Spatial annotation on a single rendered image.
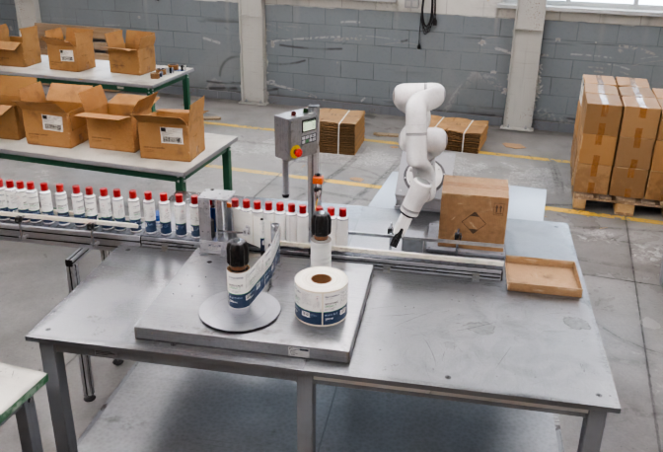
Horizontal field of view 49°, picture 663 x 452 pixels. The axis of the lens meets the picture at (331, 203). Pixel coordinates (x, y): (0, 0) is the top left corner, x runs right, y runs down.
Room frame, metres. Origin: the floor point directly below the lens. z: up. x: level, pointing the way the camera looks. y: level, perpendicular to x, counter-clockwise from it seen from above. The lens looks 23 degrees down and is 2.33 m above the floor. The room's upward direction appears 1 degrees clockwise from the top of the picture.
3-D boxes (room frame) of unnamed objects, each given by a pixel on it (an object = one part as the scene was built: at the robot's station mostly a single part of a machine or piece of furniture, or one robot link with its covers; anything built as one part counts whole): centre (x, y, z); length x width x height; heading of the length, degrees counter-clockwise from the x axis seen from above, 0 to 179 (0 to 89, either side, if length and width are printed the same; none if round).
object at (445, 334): (2.84, -0.04, 0.82); 2.10 x 1.50 x 0.02; 80
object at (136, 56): (6.95, 1.95, 0.97); 0.43 x 0.42 x 0.37; 159
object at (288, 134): (3.06, 0.16, 1.38); 0.17 x 0.10 x 0.19; 135
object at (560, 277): (2.78, -0.91, 0.85); 0.30 x 0.26 x 0.04; 80
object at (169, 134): (4.55, 1.04, 0.97); 0.51 x 0.39 x 0.37; 168
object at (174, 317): (2.54, 0.27, 0.86); 0.80 x 0.67 x 0.05; 80
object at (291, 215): (2.98, 0.18, 0.98); 0.05 x 0.05 x 0.20
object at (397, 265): (2.96, 0.07, 0.85); 1.65 x 0.11 x 0.05; 80
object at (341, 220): (2.94, -0.05, 0.98); 0.05 x 0.05 x 0.20
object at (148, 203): (3.09, 0.84, 0.98); 0.05 x 0.05 x 0.20
